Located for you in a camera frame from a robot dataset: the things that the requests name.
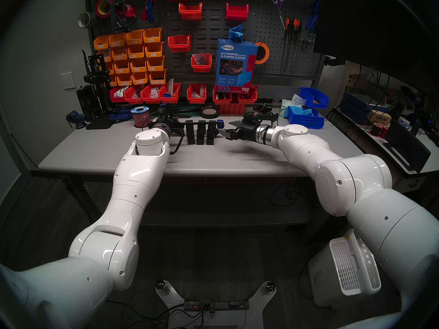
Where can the orange black screwdriver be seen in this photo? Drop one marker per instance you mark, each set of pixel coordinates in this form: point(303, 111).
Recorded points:
point(287, 26)
point(299, 26)
point(294, 27)

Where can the black levelling knob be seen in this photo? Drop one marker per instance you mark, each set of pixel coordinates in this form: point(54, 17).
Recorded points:
point(159, 284)
point(271, 285)

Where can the blue rag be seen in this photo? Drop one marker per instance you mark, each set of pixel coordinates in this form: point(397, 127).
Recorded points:
point(303, 111)

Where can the orange tape roll on pegboard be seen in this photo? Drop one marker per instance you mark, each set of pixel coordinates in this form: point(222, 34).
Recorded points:
point(261, 53)

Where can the blue crate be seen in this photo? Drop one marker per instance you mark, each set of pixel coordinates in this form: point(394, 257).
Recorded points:
point(355, 107)

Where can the black power strip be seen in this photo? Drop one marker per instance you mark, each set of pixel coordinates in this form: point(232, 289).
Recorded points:
point(219, 305)

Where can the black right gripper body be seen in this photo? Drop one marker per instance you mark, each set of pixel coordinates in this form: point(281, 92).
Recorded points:
point(247, 132)

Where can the dark grey pegboard panel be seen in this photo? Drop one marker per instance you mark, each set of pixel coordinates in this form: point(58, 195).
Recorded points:
point(212, 33)

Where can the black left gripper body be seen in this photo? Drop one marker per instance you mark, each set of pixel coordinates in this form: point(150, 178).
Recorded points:
point(176, 126)

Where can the blue plastic storage bin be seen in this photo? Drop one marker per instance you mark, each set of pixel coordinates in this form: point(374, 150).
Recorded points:
point(310, 97)
point(305, 122)

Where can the blue bar clamp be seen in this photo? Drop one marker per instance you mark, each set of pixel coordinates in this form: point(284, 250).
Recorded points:
point(221, 124)

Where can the green cutting mat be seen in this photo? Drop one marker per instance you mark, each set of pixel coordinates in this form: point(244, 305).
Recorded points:
point(188, 108)

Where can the blue black quick clamp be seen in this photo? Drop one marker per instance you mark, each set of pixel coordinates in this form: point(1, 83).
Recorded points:
point(120, 117)

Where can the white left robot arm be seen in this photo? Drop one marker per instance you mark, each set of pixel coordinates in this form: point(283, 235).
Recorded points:
point(133, 187)

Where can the dark green C-clamp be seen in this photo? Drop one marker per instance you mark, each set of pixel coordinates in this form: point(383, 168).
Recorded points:
point(120, 21)

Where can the small black plastic part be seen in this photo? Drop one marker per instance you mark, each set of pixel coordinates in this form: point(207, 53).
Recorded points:
point(272, 117)

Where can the black monitor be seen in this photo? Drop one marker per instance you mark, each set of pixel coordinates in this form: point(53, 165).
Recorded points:
point(377, 30)

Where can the black laptop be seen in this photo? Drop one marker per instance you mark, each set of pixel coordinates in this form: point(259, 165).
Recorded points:
point(408, 146)

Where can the white light switch plate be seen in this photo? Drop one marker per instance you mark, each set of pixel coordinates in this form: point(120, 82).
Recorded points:
point(68, 81)

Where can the blue bench vise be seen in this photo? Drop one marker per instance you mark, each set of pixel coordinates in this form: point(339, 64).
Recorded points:
point(77, 120)

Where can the red tape roll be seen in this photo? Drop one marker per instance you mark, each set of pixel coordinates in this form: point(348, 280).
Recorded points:
point(97, 8)

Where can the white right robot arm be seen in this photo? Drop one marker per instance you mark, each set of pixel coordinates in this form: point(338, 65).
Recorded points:
point(343, 184)

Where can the orange plastic parts bin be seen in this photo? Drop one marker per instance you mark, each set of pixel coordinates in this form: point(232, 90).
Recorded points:
point(102, 45)
point(139, 68)
point(134, 41)
point(153, 39)
point(154, 53)
point(158, 81)
point(120, 56)
point(110, 70)
point(140, 81)
point(124, 83)
point(137, 55)
point(113, 83)
point(117, 43)
point(107, 56)
point(122, 70)
point(156, 68)

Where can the grey duct tape roll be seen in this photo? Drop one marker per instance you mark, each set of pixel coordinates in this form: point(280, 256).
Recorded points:
point(92, 18)

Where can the white air purifier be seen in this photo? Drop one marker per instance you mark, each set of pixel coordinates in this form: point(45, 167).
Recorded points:
point(343, 273)

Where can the cardboard box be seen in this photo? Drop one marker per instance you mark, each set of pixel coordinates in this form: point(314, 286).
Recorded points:
point(380, 117)

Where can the white side desk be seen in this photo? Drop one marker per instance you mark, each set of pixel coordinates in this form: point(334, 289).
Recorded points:
point(425, 163)

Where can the blue cleaning cloths box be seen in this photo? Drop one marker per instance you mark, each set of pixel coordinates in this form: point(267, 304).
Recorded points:
point(236, 78)

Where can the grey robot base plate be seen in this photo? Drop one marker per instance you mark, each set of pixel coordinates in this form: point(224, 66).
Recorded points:
point(253, 314)

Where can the black metal stand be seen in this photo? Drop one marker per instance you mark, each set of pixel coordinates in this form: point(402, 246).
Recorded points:
point(96, 78)

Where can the black tape roll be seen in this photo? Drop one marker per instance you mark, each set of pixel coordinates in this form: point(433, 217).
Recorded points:
point(209, 116)

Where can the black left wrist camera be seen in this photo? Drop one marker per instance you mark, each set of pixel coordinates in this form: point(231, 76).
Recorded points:
point(163, 114)

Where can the clear plastic parts bag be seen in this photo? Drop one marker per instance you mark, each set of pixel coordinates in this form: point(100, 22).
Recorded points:
point(120, 92)
point(154, 93)
point(199, 59)

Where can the blue microfiber cloth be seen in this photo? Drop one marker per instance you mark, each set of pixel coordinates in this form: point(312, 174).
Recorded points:
point(236, 33)

